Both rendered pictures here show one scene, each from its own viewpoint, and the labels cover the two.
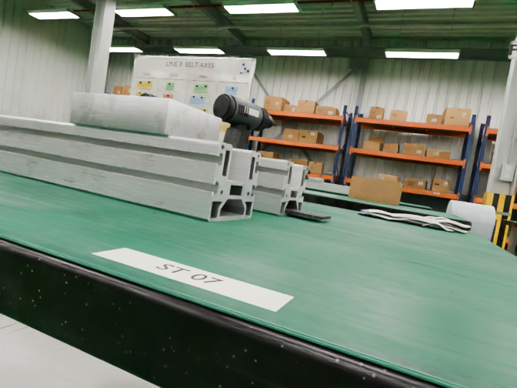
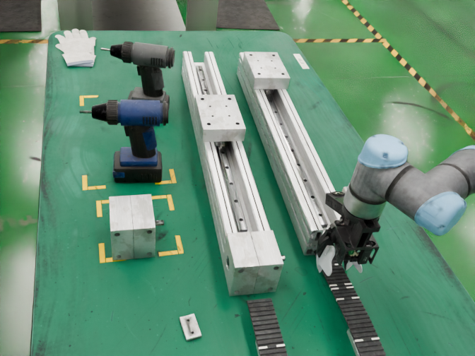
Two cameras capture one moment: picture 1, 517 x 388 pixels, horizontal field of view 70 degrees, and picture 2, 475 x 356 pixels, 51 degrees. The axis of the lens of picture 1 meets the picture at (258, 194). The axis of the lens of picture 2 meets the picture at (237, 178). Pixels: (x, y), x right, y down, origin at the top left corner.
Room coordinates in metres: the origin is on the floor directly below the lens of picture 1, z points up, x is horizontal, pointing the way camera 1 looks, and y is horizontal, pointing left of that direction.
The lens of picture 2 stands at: (1.47, 1.15, 1.64)
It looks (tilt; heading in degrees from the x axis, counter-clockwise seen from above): 41 degrees down; 227
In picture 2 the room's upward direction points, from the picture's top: 9 degrees clockwise
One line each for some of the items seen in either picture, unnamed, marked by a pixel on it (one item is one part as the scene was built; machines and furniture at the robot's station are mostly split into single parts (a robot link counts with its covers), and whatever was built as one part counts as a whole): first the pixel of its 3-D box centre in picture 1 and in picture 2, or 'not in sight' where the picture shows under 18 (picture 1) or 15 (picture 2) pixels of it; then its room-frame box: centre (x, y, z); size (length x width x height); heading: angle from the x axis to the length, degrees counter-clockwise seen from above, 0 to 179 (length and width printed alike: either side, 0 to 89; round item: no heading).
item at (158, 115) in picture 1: (146, 130); (264, 73); (0.49, 0.16, 0.87); 0.16 x 0.11 x 0.07; 64
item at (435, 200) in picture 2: not in sight; (430, 197); (0.78, 0.91, 1.10); 0.11 x 0.11 x 0.08; 4
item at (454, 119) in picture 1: (402, 168); not in sight; (9.64, -3.60, 1.59); 2.83 x 0.98 x 3.17; 67
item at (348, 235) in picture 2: not in sight; (355, 231); (0.81, 0.81, 0.94); 0.09 x 0.08 x 0.12; 64
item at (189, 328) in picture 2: not in sight; (190, 327); (1.14, 0.74, 0.78); 0.05 x 0.03 x 0.01; 74
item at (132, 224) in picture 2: not in sight; (137, 226); (1.12, 0.49, 0.83); 0.11 x 0.10 x 0.10; 155
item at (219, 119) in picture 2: not in sight; (218, 121); (0.77, 0.30, 0.87); 0.16 x 0.11 x 0.07; 64
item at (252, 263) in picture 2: not in sight; (256, 262); (0.96, 0.71, 0.83); 0.12 x 0.09 x 0.10; 154
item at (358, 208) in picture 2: not in sight; (366, 199); (0.81, 0.81, 1.02); 0.08 x 0.08 x 0.05
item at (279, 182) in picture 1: (118, 158); (216, 135); (0.77, 0.30, 0.82); 0.80 x 0.10 x 0.09; 64
